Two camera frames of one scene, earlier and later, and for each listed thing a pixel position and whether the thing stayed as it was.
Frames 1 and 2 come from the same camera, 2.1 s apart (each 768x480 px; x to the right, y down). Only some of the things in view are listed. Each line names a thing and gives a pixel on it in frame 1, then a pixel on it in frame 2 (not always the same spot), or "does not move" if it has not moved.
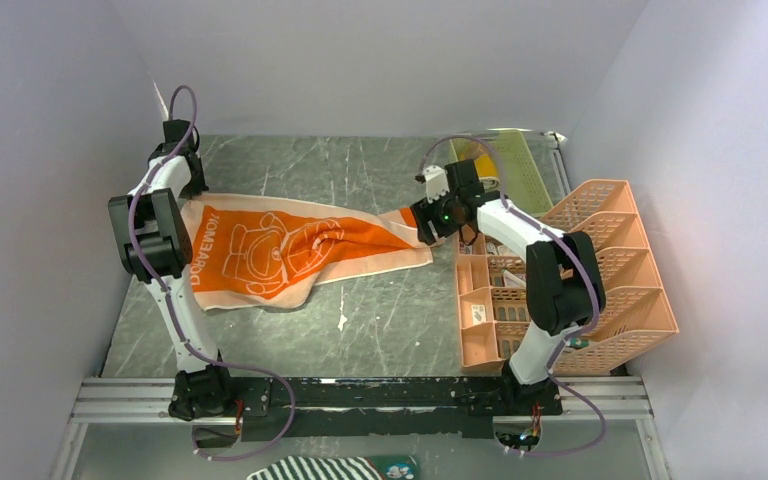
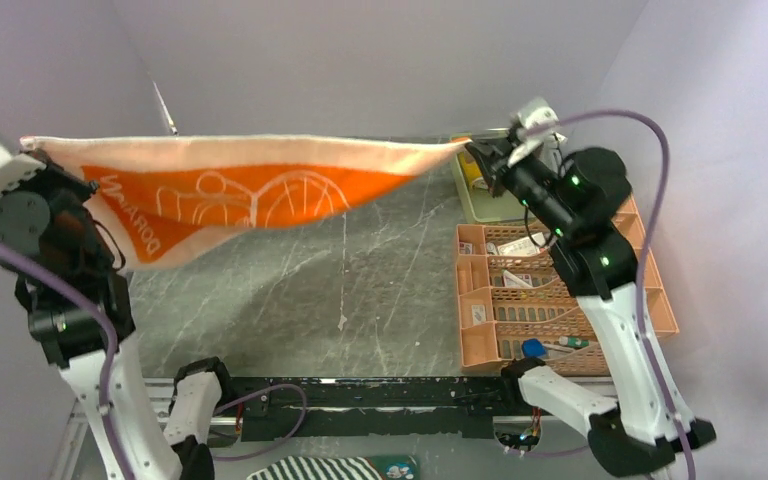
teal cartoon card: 396,467 does not move
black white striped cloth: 319,468 does not move
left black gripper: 196,190 to 54,170
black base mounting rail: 326,409 does not move
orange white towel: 254,252 to 159,196
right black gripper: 424,211 to 491,159
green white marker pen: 577,343 does not move
